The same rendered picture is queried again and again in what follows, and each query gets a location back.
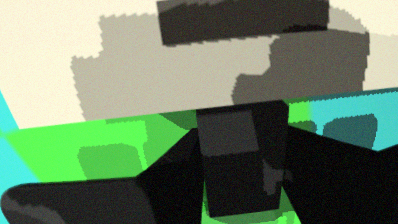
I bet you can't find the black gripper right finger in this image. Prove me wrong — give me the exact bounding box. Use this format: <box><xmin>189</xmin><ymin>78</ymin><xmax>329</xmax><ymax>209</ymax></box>
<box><xmin>282</xmin><ymin>125</ymin><xmax>398</xmax><ymax>224</ymax></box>

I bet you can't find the black two-prong plug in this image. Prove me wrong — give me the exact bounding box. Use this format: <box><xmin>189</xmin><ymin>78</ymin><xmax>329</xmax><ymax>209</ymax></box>
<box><xmin>196</xmin><ymin>99</ymin><xmax>289</xmax><ymax>218</ymax></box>

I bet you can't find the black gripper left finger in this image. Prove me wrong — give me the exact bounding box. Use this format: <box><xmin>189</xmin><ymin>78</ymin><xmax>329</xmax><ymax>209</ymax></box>
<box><xmin>0</xmin><ymin>128</ymin><xmax>204</xmax><ymax>224</ymax></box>

